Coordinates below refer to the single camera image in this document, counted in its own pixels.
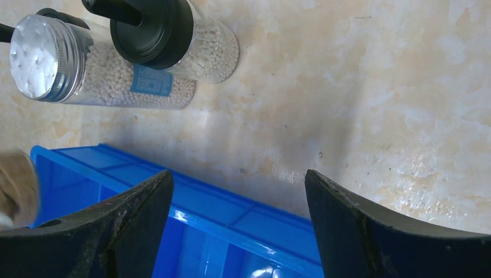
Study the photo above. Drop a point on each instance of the blue plastic divided bin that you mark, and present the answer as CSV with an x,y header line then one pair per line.
x,y
210,232

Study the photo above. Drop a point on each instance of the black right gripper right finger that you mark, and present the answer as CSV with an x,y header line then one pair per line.
x,y
357,237

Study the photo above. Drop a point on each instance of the black pourer cap grain jar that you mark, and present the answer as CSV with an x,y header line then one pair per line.
x,y
171,35

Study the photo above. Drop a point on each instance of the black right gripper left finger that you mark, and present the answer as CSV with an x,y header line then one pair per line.
x,y
117,237

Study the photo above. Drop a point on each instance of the silver cap white bead jar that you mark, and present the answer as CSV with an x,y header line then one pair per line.
x,y
75,62

